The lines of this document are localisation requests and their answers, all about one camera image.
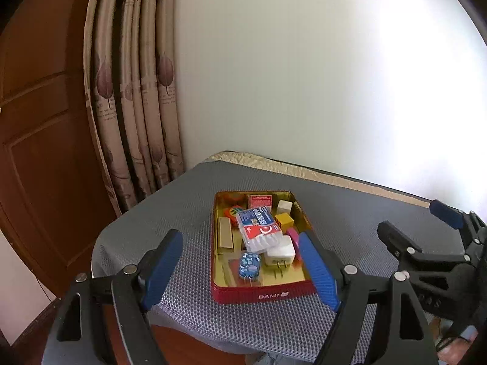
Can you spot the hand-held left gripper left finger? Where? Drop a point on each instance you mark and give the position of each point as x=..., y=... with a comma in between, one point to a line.
x=163, y=270

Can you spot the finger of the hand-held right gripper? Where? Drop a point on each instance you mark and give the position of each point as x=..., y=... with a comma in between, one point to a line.
x=395, y=237
x=445, y=213

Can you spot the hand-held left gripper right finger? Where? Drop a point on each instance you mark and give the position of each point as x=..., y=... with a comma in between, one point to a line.
x=317, y=270

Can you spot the pink eraser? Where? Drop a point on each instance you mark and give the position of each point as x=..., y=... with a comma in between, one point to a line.
x=293, y=235

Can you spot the white plug charger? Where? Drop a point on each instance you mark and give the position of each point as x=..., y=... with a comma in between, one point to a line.
x=279, y=251

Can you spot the red tin box gold inside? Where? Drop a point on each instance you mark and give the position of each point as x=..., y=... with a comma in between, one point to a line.
x=266, y=296

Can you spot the yellow cube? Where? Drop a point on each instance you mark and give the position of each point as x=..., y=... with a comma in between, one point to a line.
x=283, y=220

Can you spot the beige rectangular block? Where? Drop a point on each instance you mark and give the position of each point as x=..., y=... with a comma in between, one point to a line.
x=225, y=235

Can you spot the white box with zigzag side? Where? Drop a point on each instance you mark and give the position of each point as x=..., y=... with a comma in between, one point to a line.
x=284, y=206

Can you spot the blue and red floss box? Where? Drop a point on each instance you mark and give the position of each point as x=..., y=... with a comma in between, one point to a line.
x=258, y=228

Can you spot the red and beige carton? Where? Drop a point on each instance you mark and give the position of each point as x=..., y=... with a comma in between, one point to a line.
x=259, y=200

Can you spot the gold satin sheet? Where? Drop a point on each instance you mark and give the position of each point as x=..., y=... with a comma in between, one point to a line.
x=247, y=157

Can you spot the beige leaf-print curtain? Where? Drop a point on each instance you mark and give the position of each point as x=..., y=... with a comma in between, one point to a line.
x=125, y=121

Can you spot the brown wooden door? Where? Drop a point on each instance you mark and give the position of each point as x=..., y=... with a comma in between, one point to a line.
x=45, y=159

